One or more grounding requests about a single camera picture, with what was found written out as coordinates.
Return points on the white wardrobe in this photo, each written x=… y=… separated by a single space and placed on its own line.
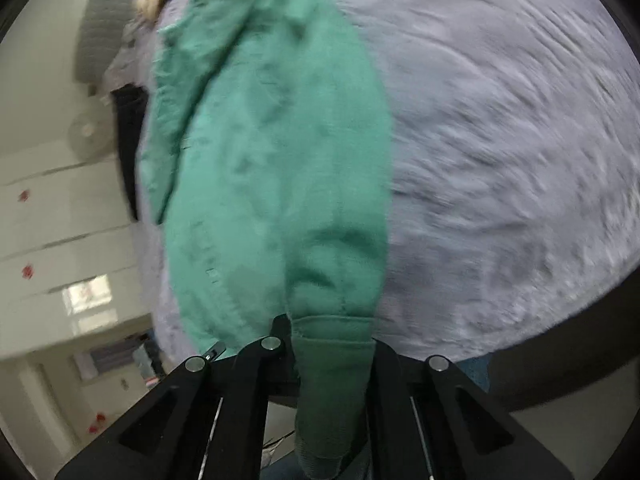
x=60 y=210

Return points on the green work jacket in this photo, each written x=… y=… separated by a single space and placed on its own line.
x=280 y=160

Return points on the person's blue jeans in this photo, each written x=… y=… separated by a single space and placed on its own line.
x=475 y=372

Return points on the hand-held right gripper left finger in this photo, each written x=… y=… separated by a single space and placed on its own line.
x=280 y=335

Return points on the white electric fan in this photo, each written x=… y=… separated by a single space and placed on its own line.
x=90 y=132

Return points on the lilac bedspread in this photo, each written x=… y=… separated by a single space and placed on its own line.
x=500 y=160

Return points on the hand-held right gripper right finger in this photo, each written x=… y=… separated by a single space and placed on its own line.
x=385 y=360

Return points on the grey padded headboard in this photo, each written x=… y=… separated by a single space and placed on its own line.
x=105 y=20

